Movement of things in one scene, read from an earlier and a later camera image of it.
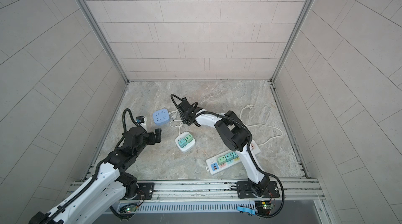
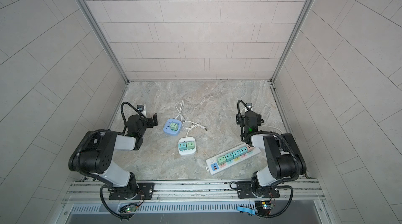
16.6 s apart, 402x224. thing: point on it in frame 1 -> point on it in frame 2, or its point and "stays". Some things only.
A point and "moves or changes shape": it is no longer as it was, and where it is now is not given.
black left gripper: (158, 135) -> (151, 124)
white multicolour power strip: (213, 166) stays
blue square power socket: (161, 116) -> (167, 129)
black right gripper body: (185, 117) -> (243, 121)
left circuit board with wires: (130, 208) stays
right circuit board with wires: (263, 208) stays
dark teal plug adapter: (229, 156) stays
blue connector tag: (247, 210) stays
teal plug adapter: (182, 143) moves or changes shape
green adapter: (189, 138) -> (190, 145)
